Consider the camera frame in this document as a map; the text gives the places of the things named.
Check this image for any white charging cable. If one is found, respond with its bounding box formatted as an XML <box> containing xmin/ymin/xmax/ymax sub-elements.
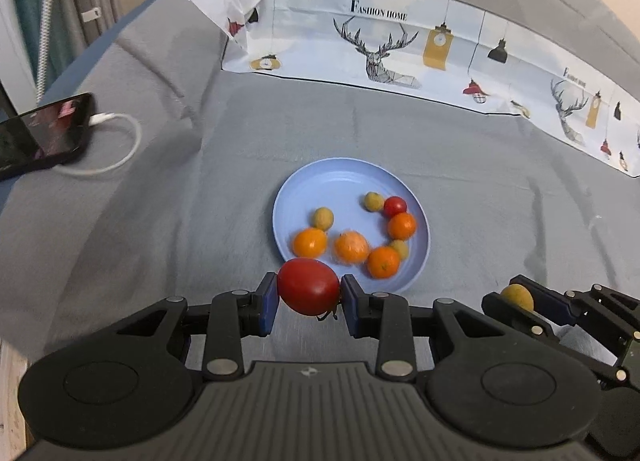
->
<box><xmin>53</xmin><ymin>111</ymin><xmax>143</xmax><ymax>179</ymax></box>

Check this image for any grey sofa cover cloth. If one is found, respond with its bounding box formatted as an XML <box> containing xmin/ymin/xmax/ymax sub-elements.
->
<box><xmin>1</xmin><ymin>0</ymin><xmax>639</xmax><ymax>359</ymax></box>

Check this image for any black smartphone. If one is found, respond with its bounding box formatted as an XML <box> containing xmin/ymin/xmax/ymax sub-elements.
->
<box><xmin>0</xmin><ymin>93</ymin><xmax>96</xmax><ymax>181</ymax></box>

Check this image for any yellow-green small fruit one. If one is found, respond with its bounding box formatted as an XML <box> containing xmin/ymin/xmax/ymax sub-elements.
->
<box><xmin>363</xmin><ymin>192</ymin><xmax>385</xmax><ymax>212</ymax></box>

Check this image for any red cherry tomato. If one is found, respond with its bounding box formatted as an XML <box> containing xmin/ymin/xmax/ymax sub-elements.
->
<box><xmin>277</xmin><ymin>259</ymin><xmax>341</xmax><ymax>317</ymax></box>
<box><xmin>383</xmin><ymin>196</ymin><xmax>408</xmax><ymax>220</ymax></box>

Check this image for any yellow-green small fruit three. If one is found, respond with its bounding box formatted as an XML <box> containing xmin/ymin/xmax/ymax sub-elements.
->
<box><xmin>390</xmin><ymin>239</ymin><xmax>410</xmax><ymax>261</ymax></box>

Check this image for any deer print white cloth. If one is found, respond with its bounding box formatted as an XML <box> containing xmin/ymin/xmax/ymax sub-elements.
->
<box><xmin>189</xmin><ymin>0</ymin><xmax>639</xmax><ymax>177</ymax></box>

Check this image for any yellow-green small fruit two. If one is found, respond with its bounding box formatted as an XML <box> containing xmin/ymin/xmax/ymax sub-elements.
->
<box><xmin>312</xmin><ymin>207</ymin><xmax>334</xmax><ymax>231</ymax></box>

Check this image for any blue plastic plate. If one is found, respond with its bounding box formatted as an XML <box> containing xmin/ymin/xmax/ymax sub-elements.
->
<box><xmin>272</xmin><ymin>158</ymin><xmax>431</xmax><ymax>293</ymax></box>

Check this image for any large orange tangerine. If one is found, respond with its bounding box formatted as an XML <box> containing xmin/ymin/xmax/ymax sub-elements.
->
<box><xmin>367</xmin><ymin>245</ymin><xmax>401</xmax><ymax>279</ymax></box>

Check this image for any yellow-green small fruit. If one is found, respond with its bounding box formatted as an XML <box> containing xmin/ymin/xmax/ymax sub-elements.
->
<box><xmin>501</xmin><ymin>283</ymin><xmax>535</xmax><ymax>311</ymax></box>

